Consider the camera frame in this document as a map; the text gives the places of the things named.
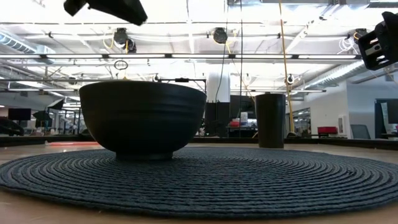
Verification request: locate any black ceiling cable reel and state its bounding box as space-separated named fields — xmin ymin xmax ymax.
xmin=113 ymin=27 xmax=137 ymax=54
xmin=213 ymin=27 xmax=228 ymax=45
xmin=353 ymin=28 xmax=368 ymax=42

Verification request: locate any round dark woven placemat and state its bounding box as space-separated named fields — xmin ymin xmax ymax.
xmin=0 ymin=146 xmax=398 ymax=220

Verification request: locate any black monitor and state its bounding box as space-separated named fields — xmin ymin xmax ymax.
xmin=7 ymin=108 xmax=32 ymax=121

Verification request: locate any black hanging ring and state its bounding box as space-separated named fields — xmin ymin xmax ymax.
xmin=113 ymin=59 xmax=129 ymax=71

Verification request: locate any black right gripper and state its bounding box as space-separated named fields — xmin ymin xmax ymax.
xmin=357 ymin=11 xmax=398 ymax=71

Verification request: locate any black cabinet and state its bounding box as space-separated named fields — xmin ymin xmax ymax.
xmin=205 ymin=101 xmax=231 ymax=138

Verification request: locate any black hanging cable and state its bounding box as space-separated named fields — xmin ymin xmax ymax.
xmin=239 ymin=0 xmax=244 ymax=138

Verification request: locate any black bowl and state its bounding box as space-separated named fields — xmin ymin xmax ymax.
xmin=78 ymin=80 xmax=208 ymax=161

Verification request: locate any white column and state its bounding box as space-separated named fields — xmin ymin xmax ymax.
xmin=206 ymin=70 xmax=231 ymax=103

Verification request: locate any red box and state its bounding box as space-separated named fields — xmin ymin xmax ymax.
xmin=317 ymin=126 xmax=338 ymax=136

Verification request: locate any yellow hanging cable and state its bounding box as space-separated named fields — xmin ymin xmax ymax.
xmin=278 ymin=0 xmax=295 ymax=134

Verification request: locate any black tall cup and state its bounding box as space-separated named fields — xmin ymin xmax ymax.
xmin=254 ymin=93 xmax=287 ymax=149

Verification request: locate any gray chair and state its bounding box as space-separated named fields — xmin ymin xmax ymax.
xmin=350 ymin=124 xmax=372 ymax=140

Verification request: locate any dark framed screen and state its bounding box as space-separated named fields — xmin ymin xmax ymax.
xmin=374 ymin=98 xmax=398 ymax=139

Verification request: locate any long ceiling light strip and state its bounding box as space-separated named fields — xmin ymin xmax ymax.
xmin=0 ymin=53 xmax=363 ymax=60

